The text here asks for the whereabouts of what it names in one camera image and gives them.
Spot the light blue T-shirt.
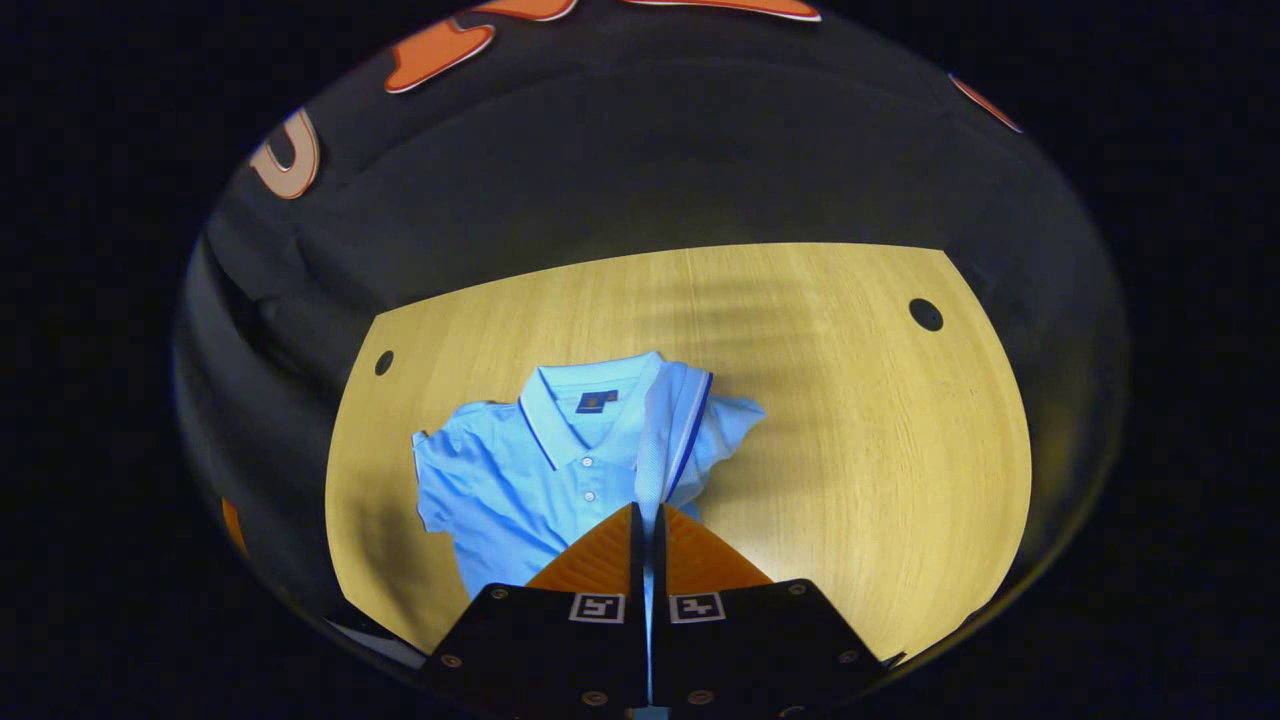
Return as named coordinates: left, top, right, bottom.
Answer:
left=411, top=349, right=768, bottom=720

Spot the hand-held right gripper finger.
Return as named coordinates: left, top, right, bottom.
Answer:
left=651, top=503, right=893, bottom=717
left=418, top=503, right=650, bottom=717

